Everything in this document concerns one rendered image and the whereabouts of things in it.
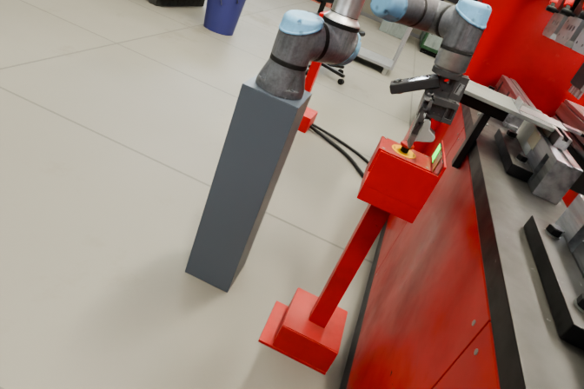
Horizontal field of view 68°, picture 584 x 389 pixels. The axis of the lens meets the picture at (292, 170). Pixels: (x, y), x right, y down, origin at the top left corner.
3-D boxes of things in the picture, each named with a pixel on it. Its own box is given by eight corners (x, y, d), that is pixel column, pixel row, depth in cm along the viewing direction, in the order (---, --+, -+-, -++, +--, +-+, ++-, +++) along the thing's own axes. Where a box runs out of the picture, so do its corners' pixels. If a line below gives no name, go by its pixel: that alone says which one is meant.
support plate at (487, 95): (453, 76, 127) (454, 73, 126) (539, 114, 123) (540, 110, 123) (454, 89, 111) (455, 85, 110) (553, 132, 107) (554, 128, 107)
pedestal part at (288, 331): (275, 302, 163) (286, 280, 158) (335, 332, 161) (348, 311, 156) (257, 341, 146) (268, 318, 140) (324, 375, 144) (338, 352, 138)
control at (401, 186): (365, 168, 132) (391, 117, 123) (414, 190, 130) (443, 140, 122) (356, 198, 114) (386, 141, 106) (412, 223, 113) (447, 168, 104)
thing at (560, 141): (537, 122, 122) (543, 113, 120) (547, 127, 121) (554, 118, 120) (553, 146, 104) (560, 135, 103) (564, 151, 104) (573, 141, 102)
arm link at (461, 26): (470, -1, 99) (502, 9, 93) (451, 46, 104) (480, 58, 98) (449, -7, 94) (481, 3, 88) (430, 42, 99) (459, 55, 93)
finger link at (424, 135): (427, 158, 107) (441, 124, 102) (403, 150, 107) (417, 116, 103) (427, 154, 109) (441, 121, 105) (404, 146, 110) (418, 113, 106)
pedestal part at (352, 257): (312, 308, 151) (378, 185, 125) (328, 316, 150) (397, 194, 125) (308, 320, 145) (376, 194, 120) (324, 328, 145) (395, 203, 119)
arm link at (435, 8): (402, -14, 101) (438, -3, 93) (432, -3, 107) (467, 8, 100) (389, 20, 104) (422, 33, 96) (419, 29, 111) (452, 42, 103)
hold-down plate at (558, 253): (522, 226, 82) (532, 214, 80) (550, 239, 81) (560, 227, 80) (559, 339, 56) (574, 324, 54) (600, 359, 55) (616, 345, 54)
